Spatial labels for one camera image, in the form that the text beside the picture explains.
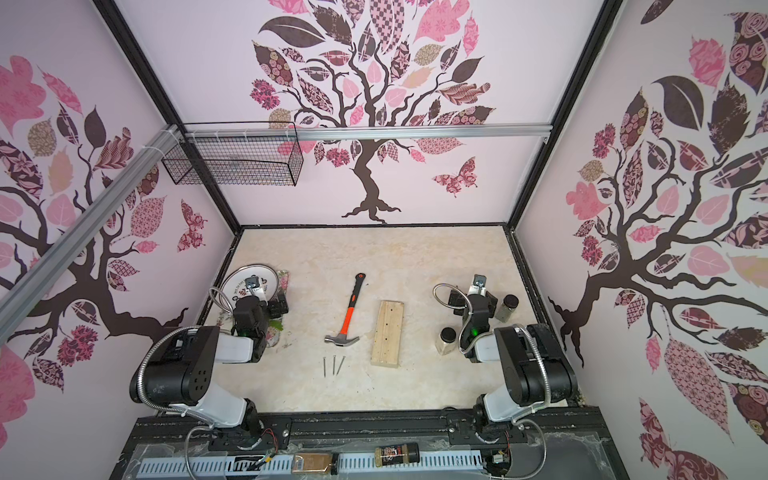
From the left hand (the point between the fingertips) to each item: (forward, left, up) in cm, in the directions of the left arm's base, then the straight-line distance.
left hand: (270, 296), depth 95 cm
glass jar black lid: (-17, -54, +4) cm, 57 cm away
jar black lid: (-7, -74, +4) cm, 75 cm away
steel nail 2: (-20, -24, -5) cm, 32 cm away
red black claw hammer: (-13, -25, -4) cm, 28 cm away
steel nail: (-19, -22, -4) cm, 30 cm away
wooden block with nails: (-15, -38, 0) cm, 41 cm away
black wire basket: (+36, +9, +30) cm, 48 cm away
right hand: (+1, -66, +3) cm, 66 cm away
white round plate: (+6, +15, -2) cm, 17 cm away
